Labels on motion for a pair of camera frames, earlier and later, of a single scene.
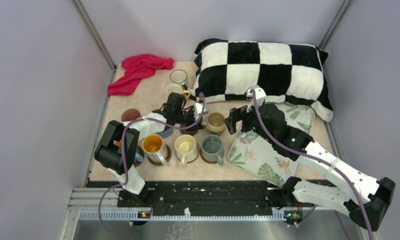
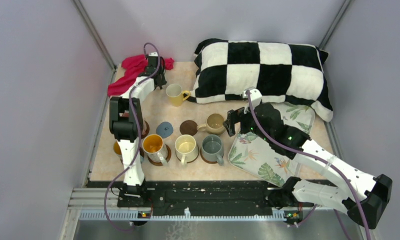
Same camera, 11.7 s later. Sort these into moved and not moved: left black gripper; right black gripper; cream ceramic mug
Moved: left black gripper
Not moved: right black gripper; cream ceramic mug
